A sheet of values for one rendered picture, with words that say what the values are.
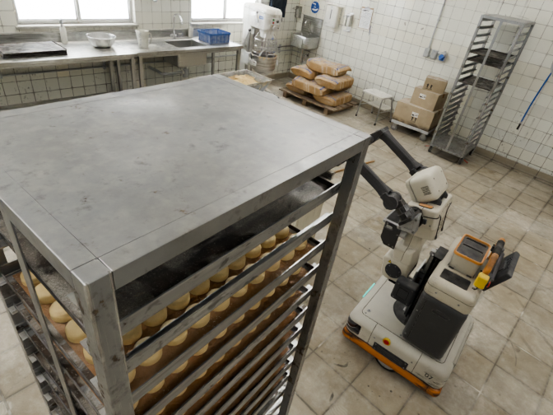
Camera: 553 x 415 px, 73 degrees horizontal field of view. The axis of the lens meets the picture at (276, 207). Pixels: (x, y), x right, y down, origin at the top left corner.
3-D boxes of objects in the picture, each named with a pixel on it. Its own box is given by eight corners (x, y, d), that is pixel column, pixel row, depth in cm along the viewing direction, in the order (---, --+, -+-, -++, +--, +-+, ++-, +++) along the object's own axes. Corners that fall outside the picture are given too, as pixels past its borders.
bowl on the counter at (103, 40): (95, 50, 434) (93, 39, 427) (82, 44, 451) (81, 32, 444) (122, 48, 455) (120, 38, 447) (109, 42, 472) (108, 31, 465)
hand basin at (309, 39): (329, 72, 701) (342, 6, 640) (316, 73, 677) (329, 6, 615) (290, 58, 753) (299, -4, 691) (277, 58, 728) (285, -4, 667)
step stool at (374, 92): (391, 122, 631) (400, 95, 605) (374, 125, 606) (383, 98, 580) (371, 112, 658) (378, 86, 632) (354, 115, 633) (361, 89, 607)
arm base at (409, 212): (412, 220, 191) (420, 211, 199) (403, 207, 191) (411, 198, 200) (398, 226, 197) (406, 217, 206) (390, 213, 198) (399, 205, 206)
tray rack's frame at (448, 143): (442, 139, 584) (494, 13, 484) (474, 151, 559) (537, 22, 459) (425, 150, 542) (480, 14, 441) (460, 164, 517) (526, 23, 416)
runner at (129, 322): (334, 184, 93) (336, 173, 91) (344, 188, 91) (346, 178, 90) (80, 342, 49) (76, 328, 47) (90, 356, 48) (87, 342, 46)
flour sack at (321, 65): (302, 67, 637) (304, 58, 628) (315, 64, 666) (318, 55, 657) (338, 79, 605) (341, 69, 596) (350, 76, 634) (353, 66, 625)
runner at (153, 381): (319, 239, 103) (322, 230, 101) (328, 244, 102) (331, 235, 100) (98, 412, 59) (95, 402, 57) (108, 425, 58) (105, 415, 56)
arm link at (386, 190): (342, 142, 200) (349, 139, 208) (326, 159, 208) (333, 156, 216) (401, 204, 193) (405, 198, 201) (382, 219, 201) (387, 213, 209)
